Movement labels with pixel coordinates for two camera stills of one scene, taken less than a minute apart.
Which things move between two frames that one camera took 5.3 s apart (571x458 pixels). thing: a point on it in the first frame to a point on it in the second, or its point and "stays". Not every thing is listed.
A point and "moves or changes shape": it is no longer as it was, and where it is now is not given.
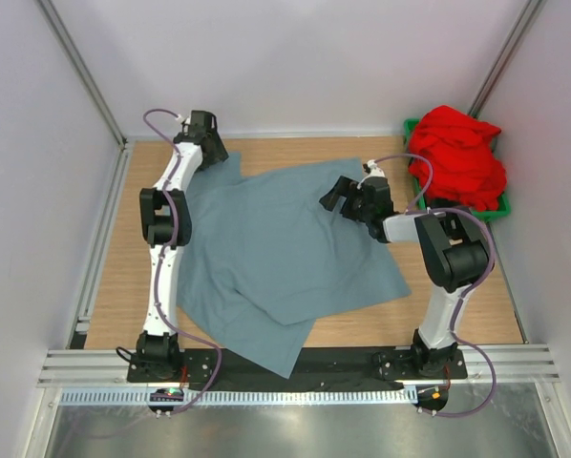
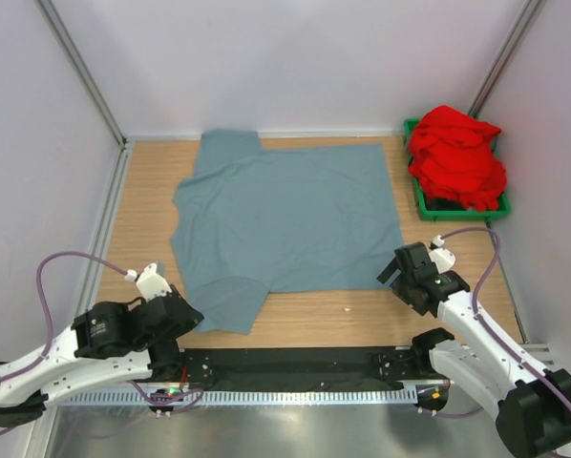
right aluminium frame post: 506,54 stays
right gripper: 329,201 to 397,287
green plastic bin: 500,210 stays
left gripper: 219,154 to 185,327
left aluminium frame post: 83,70 stays
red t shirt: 460,149 stays
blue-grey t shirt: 267,259 moves or changes shape
